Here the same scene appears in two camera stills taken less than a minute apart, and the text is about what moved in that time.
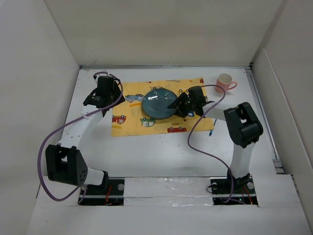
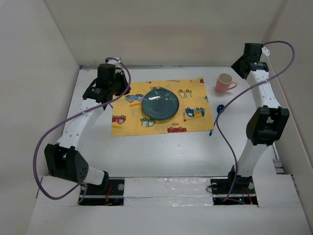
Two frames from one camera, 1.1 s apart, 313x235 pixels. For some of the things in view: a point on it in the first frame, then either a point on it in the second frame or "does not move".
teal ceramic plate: (155, 104) does not move
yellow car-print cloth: (129, 118) does not move
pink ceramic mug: (225, 81) does not move
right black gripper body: (186, 105) to (237, 66)
